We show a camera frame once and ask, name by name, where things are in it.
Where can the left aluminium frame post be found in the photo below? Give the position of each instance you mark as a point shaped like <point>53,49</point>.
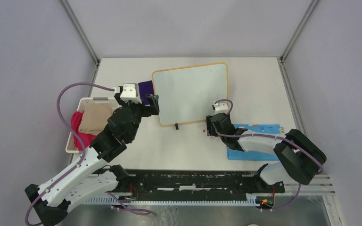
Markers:
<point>79,30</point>

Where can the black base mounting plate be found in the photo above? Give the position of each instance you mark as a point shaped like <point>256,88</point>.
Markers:
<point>192,185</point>

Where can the pink cloth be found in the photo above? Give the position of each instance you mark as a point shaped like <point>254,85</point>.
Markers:
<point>75,123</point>

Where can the beige cloth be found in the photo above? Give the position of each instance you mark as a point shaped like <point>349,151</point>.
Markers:
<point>95,118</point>

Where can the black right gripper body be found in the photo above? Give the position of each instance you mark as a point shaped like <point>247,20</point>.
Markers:
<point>210,130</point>

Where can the right aluminium frame post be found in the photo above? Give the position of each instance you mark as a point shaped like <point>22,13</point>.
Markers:
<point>307,15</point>

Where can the purple cloth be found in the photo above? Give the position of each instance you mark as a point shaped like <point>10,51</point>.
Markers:
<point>145,88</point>

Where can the aluminium frame post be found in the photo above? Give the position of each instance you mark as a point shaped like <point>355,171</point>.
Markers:
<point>307,15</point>
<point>79,30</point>

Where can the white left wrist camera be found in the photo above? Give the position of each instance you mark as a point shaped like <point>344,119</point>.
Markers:
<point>131,93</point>

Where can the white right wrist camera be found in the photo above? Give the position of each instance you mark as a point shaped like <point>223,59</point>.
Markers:
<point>220,107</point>

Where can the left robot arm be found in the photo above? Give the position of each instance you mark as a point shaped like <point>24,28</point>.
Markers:
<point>53,200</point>

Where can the white plastic basket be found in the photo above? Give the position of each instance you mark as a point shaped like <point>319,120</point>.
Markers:
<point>70,146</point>

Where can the white cable duct rail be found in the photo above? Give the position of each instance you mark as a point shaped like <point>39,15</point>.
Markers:
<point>106,199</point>

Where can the yellow-framed whiteboard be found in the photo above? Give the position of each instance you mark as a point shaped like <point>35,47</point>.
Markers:
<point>186,94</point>

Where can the blue patterned cloth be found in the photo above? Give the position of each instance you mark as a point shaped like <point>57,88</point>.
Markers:
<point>254,153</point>

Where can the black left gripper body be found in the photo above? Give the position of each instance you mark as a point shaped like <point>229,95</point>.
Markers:
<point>137,108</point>

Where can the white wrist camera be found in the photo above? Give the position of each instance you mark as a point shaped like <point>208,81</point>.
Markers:
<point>131,93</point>
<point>220,107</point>

